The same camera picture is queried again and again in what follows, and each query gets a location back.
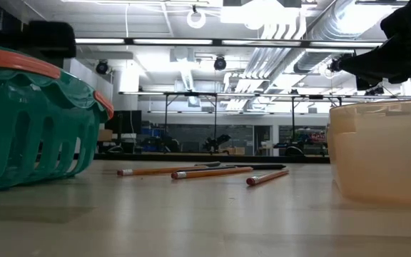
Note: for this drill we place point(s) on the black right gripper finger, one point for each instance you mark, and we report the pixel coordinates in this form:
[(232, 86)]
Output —
[(373, 64)]

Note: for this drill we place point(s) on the green plastic basket orange rim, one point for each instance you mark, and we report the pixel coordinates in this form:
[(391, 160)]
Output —
[(20, 135)]

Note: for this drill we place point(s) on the cardboard box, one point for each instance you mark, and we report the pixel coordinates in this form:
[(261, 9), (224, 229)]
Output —
[(235, 151), (105, 135)]

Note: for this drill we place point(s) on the silver ventilation duct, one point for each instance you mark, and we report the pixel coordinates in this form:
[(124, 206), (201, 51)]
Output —
[(334, 25)]

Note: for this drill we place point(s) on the black aluminium table frame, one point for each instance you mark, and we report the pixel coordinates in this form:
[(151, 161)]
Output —
[(209, 158)]

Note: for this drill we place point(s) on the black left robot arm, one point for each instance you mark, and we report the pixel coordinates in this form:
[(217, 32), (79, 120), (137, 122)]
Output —
[(9, 21)]

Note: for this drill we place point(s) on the long ceiling light strip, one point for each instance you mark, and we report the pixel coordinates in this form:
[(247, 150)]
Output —
[(173, 41)]

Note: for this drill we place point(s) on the black ceiling spotlight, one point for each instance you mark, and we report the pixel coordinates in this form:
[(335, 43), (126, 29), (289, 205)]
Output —
[(220, 63), (102, 67), (334, 65)]

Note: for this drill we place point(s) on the background black robot arm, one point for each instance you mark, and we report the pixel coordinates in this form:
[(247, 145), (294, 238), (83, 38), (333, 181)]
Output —
[(214, 142)]

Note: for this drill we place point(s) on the yellow pencil with eraser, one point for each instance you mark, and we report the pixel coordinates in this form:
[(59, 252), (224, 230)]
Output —
[(155, 171), (266, 176), (209, 173)]

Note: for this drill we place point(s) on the black monitor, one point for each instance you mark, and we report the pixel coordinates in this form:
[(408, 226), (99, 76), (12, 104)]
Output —
[(127, 121)]

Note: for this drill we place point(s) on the black background workstation frame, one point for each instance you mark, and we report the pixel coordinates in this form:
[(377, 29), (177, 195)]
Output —
[(215, 125), (293, 125)]

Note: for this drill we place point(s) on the orange translucent plastic bin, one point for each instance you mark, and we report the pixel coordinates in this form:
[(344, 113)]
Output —
[(384, 160)]

